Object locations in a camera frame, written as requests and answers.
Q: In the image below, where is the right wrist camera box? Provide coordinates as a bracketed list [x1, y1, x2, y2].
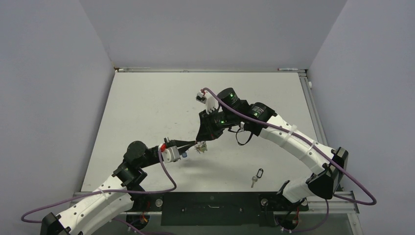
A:
[196, 91, 216, 114]

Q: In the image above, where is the black tag loose key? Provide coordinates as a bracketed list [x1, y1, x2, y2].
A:
[251, 168, 264, 188]

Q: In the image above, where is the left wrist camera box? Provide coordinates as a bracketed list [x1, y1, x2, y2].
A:
[160, 144, 181, 163]

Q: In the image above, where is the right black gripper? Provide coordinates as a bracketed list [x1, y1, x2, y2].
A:
[197, 106, 237, 141]

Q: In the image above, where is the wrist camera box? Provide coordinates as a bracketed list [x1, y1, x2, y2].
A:
[196, 91, 216, 114]
[160, 144, 181, 163]

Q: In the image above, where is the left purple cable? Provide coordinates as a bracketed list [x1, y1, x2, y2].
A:
[21, 150, 177, 224]

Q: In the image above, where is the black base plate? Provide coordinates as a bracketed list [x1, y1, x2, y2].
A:
[126, 192, 309, 228]

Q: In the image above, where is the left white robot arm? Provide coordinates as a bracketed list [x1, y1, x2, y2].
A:
[40, 139, 196, 235]

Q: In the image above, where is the aluminium table frame rail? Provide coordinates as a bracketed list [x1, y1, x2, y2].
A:
[298, 70, 361, 215]

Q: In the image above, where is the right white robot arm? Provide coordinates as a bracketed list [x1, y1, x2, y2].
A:
[196, 88, 348, 210]

